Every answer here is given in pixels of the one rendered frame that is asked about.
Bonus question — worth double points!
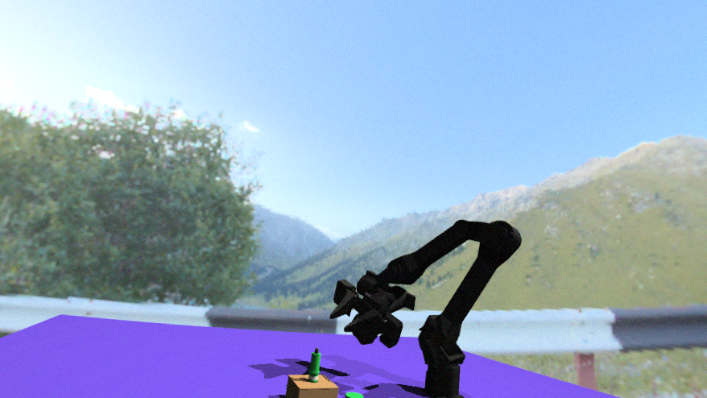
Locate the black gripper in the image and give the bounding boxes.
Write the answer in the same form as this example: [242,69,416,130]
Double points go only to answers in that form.
[329,279,403,348]

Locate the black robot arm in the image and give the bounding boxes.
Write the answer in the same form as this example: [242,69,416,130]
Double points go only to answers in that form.
[357,220,522,398]

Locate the brown wooden block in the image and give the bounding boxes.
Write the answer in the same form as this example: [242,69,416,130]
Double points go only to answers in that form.
[285,375,339,398]

